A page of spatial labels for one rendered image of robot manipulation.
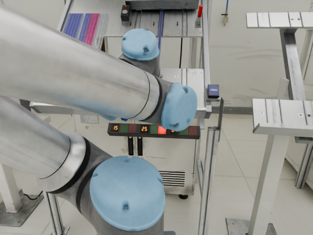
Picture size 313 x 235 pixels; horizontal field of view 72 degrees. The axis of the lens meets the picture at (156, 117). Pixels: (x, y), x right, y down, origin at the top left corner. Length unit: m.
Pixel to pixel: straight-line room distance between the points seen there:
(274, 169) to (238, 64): 1.95
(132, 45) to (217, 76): 2.41
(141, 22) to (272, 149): 0.80
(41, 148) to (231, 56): 2.60
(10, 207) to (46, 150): 1.24
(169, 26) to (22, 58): 0.92
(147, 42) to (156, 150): 0.87
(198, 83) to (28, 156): 0.67
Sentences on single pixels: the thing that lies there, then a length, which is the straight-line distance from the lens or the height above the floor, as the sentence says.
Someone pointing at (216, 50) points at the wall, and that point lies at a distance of 2.77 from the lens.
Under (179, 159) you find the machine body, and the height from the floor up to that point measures 0.31.
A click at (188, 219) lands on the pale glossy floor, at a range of 1.37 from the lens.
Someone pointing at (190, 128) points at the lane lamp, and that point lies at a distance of 0.80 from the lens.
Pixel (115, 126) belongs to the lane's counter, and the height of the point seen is 0.66.
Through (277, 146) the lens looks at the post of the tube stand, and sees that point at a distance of 1.00.
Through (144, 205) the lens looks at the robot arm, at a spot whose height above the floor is 0.76.
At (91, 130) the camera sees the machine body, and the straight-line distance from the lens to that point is 1.28.
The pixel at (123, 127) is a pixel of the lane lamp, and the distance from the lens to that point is 0.82.
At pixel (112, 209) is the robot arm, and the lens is 0.33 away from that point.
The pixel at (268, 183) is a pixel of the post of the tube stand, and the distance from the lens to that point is 1.09.
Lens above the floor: 0.99
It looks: 21 degrees down
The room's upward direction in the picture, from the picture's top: straight up
